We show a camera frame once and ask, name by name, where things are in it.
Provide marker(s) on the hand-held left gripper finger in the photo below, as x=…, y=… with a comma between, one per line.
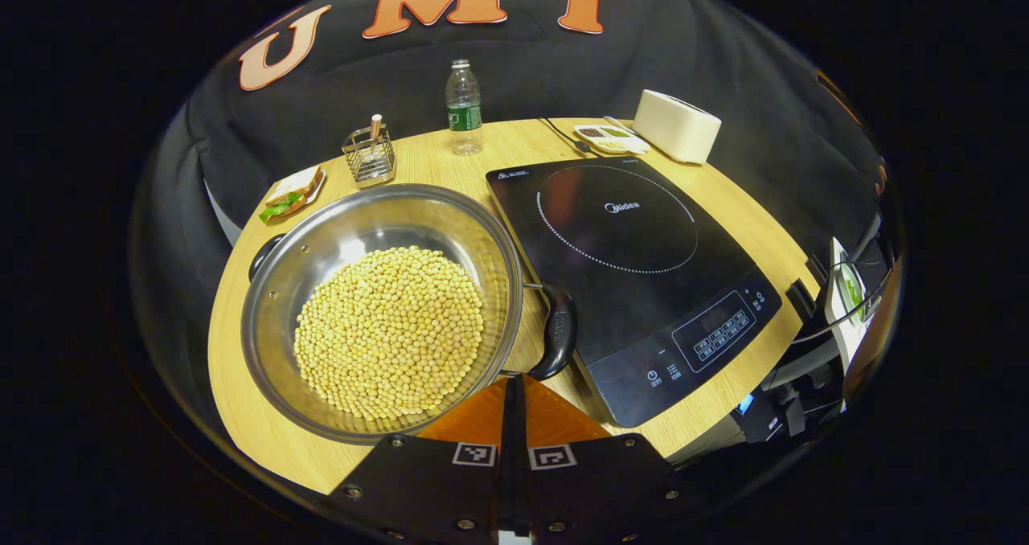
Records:
x=521, y=448
x=508, y=448

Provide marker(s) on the pile of yellow soybeans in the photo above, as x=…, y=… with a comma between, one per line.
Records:
x=390, y=332

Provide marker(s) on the black induction cooktop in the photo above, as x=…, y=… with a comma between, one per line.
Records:
x=635, y=304

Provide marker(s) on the stainless steel pot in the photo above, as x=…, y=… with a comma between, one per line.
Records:
x=362, y=223

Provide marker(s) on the white toaster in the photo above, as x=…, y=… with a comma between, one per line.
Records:
x=675, y=127

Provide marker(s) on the white divided dish of beans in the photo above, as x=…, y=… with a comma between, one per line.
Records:
x=611, y=138

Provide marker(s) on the white sandwich plate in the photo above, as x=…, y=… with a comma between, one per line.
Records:
x=309, y=191

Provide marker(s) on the sandwich with lettuce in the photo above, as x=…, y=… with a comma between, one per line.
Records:
x=291, y=195

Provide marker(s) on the clear plastic water bottle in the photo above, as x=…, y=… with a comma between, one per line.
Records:
x=464, y=115

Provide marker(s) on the white capped utensil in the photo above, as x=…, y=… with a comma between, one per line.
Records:
x=375, y=125

